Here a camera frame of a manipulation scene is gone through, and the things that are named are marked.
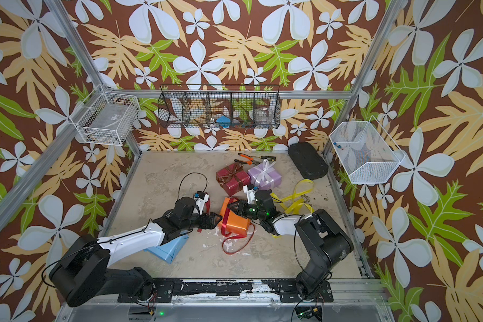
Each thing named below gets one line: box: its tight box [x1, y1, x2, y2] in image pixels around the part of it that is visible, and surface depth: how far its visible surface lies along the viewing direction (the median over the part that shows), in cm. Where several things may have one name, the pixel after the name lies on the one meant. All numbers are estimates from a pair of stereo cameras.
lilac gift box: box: [247, 163, 282, 190], surface depth 102 cm
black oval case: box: [287, 142, 329, 180], surface depth 111 cm
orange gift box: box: [218, 197, 251, 235], surface depth 86 cm
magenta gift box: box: [216, 162, 252, 197], surface depth 101 cm
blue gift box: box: [143, 233, 190, 264], surface depth 79 cm
